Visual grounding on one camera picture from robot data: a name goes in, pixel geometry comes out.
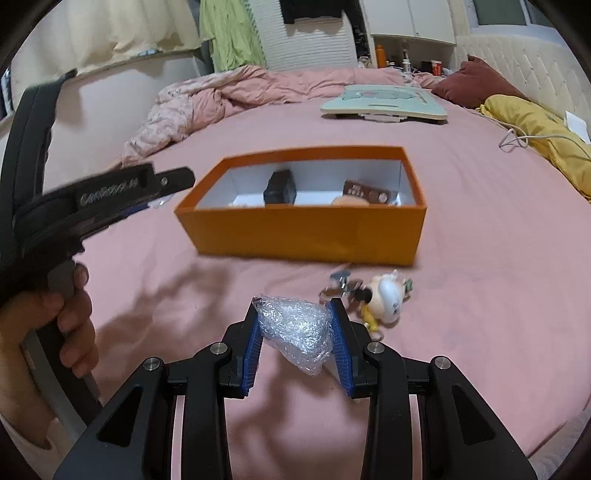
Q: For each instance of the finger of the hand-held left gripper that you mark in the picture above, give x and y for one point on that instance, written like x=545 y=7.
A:
x=178 y=179

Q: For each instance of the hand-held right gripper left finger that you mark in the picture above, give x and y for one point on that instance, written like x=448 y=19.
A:
x=251 y=355

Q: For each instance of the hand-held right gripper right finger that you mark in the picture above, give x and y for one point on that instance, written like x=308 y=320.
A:
x=341 y=355

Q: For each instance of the clear bubble wrap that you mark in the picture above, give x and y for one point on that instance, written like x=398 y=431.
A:
x=295 y=332

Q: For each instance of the small cartoon figurine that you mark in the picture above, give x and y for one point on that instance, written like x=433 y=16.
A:
x=388 y=295

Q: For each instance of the orange cardboard box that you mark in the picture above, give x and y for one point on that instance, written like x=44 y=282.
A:
x=300 y=230

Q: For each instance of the person's left forearm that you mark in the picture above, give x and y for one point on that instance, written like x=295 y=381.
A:
x=18 y=401

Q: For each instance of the person's left hand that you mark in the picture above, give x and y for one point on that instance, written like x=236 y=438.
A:
x=74 y=323

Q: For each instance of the pink quilt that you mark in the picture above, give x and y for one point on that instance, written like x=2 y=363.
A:
x=184 y=106

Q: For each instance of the silver metal clip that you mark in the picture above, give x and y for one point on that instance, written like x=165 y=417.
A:
x=339 y=279

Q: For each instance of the small black box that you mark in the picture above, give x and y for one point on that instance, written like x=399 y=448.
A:
x=279 y=187

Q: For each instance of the pink bed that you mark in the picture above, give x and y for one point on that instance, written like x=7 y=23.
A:
x=461 y=277

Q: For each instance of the beige round object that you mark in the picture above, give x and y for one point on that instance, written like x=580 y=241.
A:
x=348 y=201

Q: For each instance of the green hanging cloth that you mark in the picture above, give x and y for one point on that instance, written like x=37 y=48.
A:
x=231 y=32

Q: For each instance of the brown foil packet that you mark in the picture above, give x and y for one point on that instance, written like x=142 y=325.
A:
x=369 y=191

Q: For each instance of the cream curtain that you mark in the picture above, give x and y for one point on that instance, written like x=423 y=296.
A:
x=92 y=27

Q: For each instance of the white slatted cabinet door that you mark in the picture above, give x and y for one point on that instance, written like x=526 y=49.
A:
x=304 y=46

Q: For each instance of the black hanging garment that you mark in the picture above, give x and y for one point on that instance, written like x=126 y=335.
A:
x=314 y=9

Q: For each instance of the light green lap board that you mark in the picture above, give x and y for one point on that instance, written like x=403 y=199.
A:
x=383 y=99

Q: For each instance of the orange bottle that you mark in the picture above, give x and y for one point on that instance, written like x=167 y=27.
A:
x=381 y=57

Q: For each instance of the dark bottle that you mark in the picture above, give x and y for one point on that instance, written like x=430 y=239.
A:
x=406 y=57

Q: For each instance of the red can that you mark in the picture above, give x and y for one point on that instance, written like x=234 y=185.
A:
x=436 y=67

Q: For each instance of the yellow pillow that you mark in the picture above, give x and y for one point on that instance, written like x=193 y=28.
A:
x=531 y=120

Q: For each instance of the dark red pillow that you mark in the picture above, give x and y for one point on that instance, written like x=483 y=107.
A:
x=475 y=78

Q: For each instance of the white paper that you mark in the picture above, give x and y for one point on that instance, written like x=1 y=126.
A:
x=577 y=124

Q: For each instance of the cream tufted headboard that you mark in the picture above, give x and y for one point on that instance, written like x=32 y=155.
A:
x=531 y=60

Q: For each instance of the white wall cabinet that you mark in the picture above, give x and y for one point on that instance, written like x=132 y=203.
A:
x=415 y=18

